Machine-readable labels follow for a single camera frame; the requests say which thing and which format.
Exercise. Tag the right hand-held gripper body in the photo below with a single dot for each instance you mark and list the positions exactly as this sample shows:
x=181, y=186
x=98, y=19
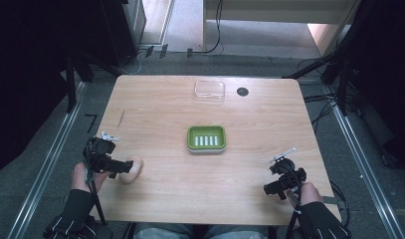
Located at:
x=288, y=176

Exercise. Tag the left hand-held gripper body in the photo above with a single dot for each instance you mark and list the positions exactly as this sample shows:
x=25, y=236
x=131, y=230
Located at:
x=100, y=156

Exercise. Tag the pale pink soap bar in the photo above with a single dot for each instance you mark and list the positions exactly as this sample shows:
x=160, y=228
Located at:
x=133, y=172

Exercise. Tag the person's right hand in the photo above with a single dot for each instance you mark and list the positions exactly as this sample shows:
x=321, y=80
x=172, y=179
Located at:
x=307, y=195

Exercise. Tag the person's left hand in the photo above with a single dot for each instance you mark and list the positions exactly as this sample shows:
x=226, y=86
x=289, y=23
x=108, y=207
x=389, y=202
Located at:
x=80, y=179

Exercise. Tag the black metal stand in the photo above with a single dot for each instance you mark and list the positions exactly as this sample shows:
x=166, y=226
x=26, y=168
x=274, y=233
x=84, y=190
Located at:
x=70, y=83
x=336, y=53

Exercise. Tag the person's legs in jeans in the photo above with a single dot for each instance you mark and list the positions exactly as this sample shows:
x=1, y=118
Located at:
x=203, y=231

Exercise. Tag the green soap dish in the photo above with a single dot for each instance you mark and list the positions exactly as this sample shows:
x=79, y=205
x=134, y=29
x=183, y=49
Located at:
x=206, y=139

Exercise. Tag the black round table grommet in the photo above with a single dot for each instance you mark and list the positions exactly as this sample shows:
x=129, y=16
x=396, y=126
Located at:
x=242, y=91

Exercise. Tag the dark curtain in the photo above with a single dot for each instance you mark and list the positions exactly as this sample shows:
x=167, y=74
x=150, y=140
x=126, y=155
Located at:
x=24, y=83
x=385, y=83

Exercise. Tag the clear plastic lid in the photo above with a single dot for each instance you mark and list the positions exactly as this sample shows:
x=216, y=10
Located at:
x=209, y=90

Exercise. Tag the black cabinet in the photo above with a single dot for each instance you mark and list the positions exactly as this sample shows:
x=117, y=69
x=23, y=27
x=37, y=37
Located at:
x=122, y=30

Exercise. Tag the metal floor rail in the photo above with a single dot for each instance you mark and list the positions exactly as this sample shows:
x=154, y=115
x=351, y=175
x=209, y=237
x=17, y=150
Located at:
x=45, y=166
x=365, y=169

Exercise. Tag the white furniture frame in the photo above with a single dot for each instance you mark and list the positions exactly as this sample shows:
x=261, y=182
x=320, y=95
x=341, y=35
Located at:
x=276, y=11

